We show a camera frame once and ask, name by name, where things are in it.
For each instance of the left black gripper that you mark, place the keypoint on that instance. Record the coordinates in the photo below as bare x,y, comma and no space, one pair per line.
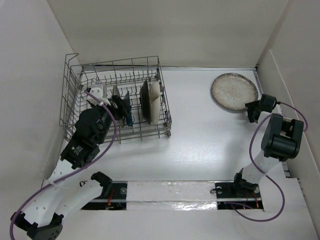
120,105

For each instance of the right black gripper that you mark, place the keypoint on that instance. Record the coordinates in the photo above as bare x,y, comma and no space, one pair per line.
251,105

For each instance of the grey plate with deer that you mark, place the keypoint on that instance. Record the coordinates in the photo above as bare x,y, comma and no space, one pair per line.
118,105

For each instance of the dark blue plate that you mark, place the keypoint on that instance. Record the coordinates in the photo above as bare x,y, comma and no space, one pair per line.
128,118

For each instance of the speckled beige round plate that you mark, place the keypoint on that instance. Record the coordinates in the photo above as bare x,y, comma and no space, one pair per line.
232,91

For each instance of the cream plate with metallic rim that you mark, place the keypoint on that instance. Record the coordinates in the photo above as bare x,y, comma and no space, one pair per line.
145,102

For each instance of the cream three-section divided plate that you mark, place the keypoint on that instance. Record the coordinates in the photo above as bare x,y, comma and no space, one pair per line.
155,102

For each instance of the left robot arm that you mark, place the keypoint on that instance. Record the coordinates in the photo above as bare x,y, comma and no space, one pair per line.
41,216

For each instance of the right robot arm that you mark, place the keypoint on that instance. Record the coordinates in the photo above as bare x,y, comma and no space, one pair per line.
281,141

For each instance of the grey wire dish rack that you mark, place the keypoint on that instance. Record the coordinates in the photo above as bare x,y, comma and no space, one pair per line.
128,75

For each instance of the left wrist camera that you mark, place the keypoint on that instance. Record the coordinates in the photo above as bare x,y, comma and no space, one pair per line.
97,94

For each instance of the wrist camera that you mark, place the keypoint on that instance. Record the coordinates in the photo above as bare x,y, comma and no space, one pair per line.
97,94
278,109

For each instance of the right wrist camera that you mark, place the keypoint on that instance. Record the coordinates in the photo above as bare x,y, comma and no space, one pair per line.
278,109

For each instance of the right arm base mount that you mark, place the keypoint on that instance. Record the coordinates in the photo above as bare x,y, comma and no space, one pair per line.
228,198

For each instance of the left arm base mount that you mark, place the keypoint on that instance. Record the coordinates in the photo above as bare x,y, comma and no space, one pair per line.
113,195

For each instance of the metal rail bar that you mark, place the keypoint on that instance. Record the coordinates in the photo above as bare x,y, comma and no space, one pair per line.
160,199

